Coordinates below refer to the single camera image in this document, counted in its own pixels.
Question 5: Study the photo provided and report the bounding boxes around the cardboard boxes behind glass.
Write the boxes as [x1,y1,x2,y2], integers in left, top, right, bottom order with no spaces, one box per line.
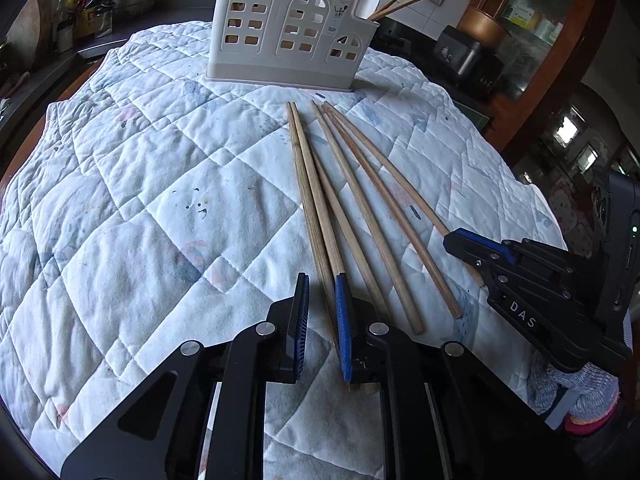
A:
[500,0,581,46]

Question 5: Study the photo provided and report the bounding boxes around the white quilted blanket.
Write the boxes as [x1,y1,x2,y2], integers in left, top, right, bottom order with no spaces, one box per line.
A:
[0,20,571,480]

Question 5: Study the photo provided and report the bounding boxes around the wooden glass-door cabinet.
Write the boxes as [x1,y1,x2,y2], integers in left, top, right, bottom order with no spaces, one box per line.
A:
[467,0,608,158]

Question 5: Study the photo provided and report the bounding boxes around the round wooden cutting board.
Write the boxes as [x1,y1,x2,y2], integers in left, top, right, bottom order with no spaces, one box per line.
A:
[2,0,55,73]

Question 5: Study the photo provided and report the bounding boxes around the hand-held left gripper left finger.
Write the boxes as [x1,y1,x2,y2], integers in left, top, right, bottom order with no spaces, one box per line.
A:
[60,272,311,480]

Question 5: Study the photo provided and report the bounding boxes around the black rice cooker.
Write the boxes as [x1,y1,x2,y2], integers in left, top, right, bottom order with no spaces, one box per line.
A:
[432,25,506,100]

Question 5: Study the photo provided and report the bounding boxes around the patterned floor mat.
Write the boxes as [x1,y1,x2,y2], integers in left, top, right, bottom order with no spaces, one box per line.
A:
[542,192,598,256]

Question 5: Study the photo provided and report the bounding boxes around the large oil bottle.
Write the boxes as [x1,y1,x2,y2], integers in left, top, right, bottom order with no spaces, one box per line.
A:
[75,0,113,38]

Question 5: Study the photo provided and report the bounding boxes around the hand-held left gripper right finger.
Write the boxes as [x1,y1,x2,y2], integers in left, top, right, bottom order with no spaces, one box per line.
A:
[334,272,593,480]

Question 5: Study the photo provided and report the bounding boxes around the person's right hand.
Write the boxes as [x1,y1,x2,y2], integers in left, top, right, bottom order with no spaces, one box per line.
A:
[529,352,622,411]

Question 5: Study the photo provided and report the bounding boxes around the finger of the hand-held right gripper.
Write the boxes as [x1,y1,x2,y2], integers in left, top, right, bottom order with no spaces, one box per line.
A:
[454,227,596,298]
[442,230,633,375]

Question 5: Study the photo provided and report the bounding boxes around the white plastic utensil holder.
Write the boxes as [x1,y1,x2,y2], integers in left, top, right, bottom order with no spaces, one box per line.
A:
[206,0,387,94]

